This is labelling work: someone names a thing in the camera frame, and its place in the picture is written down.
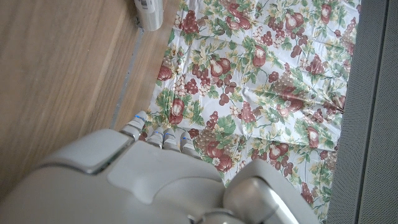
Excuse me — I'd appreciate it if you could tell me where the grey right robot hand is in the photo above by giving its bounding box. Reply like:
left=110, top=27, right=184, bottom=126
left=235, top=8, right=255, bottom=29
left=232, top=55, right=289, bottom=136
left=0, top=111, right=321, bottom=224

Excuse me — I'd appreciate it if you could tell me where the clear plastic wrap roll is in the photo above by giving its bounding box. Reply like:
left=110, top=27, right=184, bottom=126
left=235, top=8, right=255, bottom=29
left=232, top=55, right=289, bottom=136
left=134, top=0, right=164, bottom=32

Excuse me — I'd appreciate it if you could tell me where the floral fruit print backdrop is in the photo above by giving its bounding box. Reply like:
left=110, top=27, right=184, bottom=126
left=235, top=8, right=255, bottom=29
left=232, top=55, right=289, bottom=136
left=146, top=0, right=361, bottom=223

